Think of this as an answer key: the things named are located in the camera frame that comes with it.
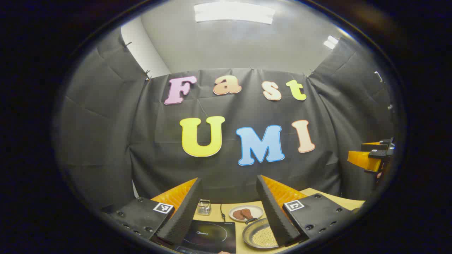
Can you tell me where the white oval plate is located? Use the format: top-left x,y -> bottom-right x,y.
229,205 -> 264,222

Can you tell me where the steel pot with black handle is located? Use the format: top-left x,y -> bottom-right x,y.
242,217 -> 283,249

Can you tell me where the heap of soybeans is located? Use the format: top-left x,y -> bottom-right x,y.
251,226 -> 279,247

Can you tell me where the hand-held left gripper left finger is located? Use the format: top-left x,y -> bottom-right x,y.
102,177 -> 203,246

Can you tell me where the black backdrop cloth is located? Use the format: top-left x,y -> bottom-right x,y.
56,26 -> 398,212

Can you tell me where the small ceiling lamp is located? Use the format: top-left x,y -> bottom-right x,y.
323,35 -> 339,50

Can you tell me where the wire mesh cup holder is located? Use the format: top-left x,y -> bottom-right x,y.
197,199 -> 212,216

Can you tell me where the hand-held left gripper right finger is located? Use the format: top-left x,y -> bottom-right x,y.
256,175 -> 353,247

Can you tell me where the long ceiling lamp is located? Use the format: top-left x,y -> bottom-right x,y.
194,3 -> 276,24

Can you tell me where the black induction cooktop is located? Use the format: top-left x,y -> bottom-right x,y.
176,219 -> 236,254

